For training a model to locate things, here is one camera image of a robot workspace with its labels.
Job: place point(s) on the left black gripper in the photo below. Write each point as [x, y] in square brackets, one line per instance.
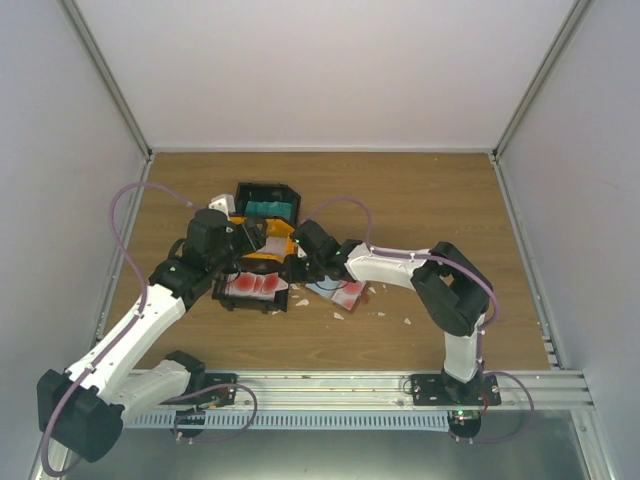
[251, 238]

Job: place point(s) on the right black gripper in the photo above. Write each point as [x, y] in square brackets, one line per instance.
[292, 272]

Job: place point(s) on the brown leather card holder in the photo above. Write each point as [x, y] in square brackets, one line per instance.
[340, 293]

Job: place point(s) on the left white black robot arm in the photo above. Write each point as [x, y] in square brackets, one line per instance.
[86, 407]

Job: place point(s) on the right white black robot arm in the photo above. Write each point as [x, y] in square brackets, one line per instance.
[455, 295]

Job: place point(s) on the white card in orange bin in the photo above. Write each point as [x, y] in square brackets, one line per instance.
[275, 246]

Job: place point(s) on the black bin with teal cards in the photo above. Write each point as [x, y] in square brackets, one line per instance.
[247, 191]

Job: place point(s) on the black bin with red cards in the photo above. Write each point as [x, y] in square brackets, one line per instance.
[266, 292]

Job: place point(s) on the teal card stack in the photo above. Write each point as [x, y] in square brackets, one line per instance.
[269, 209]

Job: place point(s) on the orange plastic bin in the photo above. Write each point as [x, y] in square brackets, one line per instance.
[259, 263]

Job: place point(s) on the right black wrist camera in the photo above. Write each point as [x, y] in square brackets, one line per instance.
[315, 241]

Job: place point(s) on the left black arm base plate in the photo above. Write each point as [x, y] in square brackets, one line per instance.
[208, 389]

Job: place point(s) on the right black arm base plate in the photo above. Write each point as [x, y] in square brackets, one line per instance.
[440, 389]

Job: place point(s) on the grey slotted cable duct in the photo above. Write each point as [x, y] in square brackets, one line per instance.
[318, 420]

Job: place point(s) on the aluminium front rail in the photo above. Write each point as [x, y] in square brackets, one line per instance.
[333, 390]

